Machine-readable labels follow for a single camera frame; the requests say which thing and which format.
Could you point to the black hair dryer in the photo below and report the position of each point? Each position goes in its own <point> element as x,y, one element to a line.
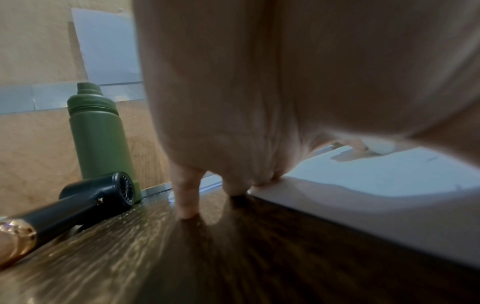
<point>90,197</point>

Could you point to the rose gold pink tool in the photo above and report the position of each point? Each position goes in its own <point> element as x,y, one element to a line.
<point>15,242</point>

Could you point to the white sheet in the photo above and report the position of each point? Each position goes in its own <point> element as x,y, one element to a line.
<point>393,196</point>

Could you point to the white paper on wall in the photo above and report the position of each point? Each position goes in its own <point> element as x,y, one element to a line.
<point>107,47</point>

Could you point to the silver tape strip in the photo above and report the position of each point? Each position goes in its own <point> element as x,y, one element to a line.
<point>45,96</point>

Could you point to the green insulated bottle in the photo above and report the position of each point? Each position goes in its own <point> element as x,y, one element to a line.
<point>98,139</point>

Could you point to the person's left hand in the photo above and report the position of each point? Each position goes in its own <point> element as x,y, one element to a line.
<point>262,89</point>

